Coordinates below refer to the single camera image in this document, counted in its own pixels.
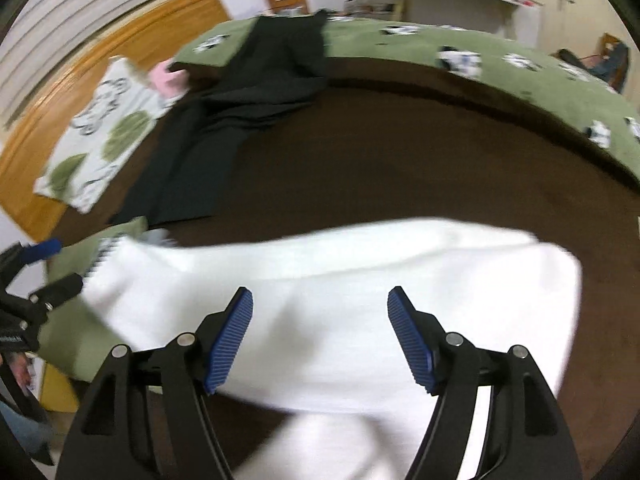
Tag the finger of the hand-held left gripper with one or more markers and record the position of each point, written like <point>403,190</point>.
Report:
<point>62,287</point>
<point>45,249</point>

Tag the white knit sweater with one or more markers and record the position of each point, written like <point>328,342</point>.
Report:
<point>325,310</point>

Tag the person's left hand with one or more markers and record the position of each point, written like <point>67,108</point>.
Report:
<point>16,372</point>

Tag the black pants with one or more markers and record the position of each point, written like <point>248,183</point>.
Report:
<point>250,85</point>

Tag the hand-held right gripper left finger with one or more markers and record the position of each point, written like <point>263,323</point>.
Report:
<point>227,342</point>

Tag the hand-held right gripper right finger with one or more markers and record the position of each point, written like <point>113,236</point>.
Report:
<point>412,342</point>

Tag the plain green pillow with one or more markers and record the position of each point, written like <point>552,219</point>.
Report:
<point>65,330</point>

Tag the white pillow with green dots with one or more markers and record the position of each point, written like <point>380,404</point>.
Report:
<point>100,135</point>

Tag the chair with blue clothes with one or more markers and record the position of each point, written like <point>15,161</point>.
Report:
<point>600,62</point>

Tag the green printed blanket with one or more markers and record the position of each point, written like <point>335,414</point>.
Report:
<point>500,80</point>

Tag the white window blinds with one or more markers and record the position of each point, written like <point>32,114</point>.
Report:
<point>75,0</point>

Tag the wooden headboard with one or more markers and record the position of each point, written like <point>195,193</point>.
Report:
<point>75,60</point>

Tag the pink cloth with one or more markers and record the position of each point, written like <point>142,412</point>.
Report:
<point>167,85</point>

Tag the brown blanket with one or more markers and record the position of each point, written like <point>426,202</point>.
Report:
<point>400,160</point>

